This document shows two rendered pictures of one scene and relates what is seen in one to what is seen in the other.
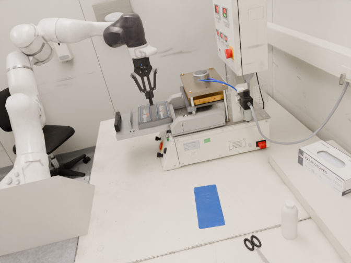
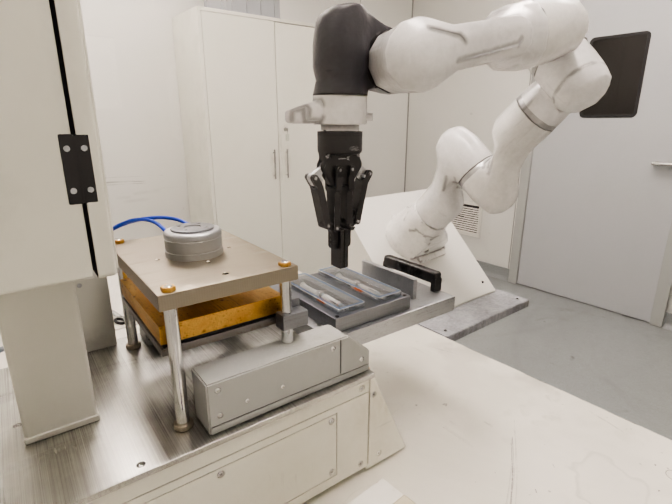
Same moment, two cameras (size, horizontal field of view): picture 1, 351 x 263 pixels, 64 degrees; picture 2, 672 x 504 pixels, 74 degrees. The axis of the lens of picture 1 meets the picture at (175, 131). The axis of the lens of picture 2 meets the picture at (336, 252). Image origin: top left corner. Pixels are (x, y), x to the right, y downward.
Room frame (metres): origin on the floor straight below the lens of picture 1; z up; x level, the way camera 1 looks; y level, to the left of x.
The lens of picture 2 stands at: (1.89, -0.37, 1.29)
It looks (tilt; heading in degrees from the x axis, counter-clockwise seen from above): 17 degrees down; 144
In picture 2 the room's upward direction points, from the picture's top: straight up
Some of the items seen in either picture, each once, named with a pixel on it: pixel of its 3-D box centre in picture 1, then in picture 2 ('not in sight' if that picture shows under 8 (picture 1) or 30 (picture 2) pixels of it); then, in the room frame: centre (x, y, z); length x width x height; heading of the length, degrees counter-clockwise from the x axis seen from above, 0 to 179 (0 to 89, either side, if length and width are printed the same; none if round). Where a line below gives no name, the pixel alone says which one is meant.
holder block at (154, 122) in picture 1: (154, 114); (339, 295); (1.28, 0.09, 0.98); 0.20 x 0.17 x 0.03; 1
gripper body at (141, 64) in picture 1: (142, 66); (339, 158); (1.27, 0.09, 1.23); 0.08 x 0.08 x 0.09
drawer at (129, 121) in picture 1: (145, 118); (359, 295); (1.28, 0.13, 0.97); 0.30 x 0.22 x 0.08; 91
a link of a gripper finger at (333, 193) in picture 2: (148, 80); (333, 198); (1.27, 0.07, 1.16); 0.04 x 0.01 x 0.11; 0
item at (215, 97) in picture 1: (202, 88); (196, 280); (1.27, -0.17, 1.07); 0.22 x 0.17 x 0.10; 1
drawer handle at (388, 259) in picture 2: (117, 120); (410, 271); (1.27, 0.27, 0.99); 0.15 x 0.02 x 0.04; 1
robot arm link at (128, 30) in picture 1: (123, 31); (366, 52); (1.29, 0.13, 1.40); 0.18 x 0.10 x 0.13; 71
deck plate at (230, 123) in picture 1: (212, 111); (183, 373); (1.28, -0.21, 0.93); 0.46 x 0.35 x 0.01; 91
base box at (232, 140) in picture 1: (208, 130); (210, 409); (1.26, -0.17, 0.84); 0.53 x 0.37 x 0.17; 91
